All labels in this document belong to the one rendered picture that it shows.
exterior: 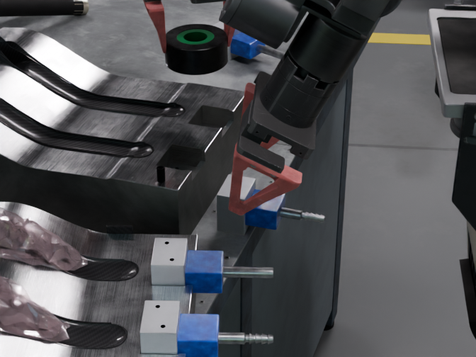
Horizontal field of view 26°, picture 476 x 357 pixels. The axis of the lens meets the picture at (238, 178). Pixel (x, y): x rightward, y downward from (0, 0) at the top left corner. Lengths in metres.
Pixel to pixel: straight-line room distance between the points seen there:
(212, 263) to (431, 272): 1.49
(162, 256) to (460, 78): 0.37
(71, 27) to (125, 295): 0.82
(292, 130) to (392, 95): 2.39
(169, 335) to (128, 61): 0.77
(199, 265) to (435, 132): 2.08
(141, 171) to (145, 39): 0.57
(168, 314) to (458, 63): 0.43
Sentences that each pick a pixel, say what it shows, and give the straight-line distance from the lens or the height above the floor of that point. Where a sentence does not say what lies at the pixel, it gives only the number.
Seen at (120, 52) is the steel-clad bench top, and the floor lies 0.80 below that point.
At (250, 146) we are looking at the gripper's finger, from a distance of 0.94.
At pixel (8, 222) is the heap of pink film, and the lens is 1.14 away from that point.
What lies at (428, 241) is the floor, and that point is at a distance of 2.67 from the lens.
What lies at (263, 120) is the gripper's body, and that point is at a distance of 0.94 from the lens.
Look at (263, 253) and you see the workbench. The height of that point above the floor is 0.60.
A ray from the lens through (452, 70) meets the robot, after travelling 1.16.
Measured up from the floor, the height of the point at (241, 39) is 0.84.
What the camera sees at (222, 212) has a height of 0.83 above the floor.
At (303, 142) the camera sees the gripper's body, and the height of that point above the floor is 1.07.
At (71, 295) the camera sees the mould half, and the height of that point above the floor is 0.86.
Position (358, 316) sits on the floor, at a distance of 2.41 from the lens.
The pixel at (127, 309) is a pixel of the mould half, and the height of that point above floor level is 0.85.
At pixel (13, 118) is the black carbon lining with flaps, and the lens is 1.36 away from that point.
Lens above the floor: 1.55
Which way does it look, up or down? 33 degrees down
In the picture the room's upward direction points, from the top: straight up
